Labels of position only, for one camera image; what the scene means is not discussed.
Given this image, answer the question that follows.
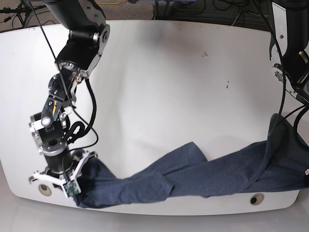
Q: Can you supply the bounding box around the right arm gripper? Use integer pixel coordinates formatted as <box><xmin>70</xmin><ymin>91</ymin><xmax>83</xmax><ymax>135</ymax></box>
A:
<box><xmin>28</xmin><ymin>149</ymin><xmax>98</xmax><ymax>186</ymax></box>

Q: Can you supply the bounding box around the dark blue printed T-shirt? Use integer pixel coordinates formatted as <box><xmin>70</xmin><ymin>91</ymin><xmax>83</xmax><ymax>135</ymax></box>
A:
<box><xmin>73</xmin><ymin>115</ymin><xmax>309</xmax><ymax>209</ymax></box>

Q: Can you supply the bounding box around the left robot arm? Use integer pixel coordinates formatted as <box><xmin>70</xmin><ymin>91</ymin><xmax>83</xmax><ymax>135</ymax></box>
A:
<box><xmin>265</xmin><ymin>0</ymin><xmax>309</xmax><ymax>151</ymax></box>

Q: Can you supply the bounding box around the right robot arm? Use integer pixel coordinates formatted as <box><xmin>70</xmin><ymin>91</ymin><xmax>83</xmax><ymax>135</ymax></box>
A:
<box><xmin>29</xmin><ymin>0</ymin><xmax>110</xmax><ymax>191</ymax></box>

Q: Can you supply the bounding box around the black tripod stand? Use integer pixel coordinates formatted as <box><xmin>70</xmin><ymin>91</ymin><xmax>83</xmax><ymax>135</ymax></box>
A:
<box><xmin>0</xmin><ymin>0</ymin><xmax>33</xmax><ymax>29</ymax></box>

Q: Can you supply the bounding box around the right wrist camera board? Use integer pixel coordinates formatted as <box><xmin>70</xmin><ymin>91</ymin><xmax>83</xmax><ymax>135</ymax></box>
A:
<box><xmin>64</xmin><ymin>181</ymin><xmax>81</xmax><ymax>197</ymax></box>

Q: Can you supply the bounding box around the left table cable grommet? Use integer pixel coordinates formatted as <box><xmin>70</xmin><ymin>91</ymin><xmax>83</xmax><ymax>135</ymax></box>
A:
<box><xmin>38</xmin><ymin>184</ymin><xmax>52</xmax><ymax>197</ymax></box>

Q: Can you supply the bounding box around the table cable grommet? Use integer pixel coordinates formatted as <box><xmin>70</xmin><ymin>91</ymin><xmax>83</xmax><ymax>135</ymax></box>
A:
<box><xmin>250</xmin><ymin>193</ymin><xmax>265</xmax><ymax>206</ymax></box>
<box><xmin>38</xmin><ymin>184</ymin><xmax>52</xmax><ymax>197</ymax></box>

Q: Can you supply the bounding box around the yellow cable on floor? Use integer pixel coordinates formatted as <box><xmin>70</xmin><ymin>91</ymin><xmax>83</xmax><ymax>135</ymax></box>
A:
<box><xmin>98</xmin><ymin>0</ymin><xmax>121</xmax><ymax>7</ymax></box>

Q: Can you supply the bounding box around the right table cable grommet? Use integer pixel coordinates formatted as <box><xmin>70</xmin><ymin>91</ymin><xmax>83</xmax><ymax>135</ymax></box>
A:
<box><xmin>250</xmin><ymin>193</ymin><xmax>265</xmax><ymax>206</ymax></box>

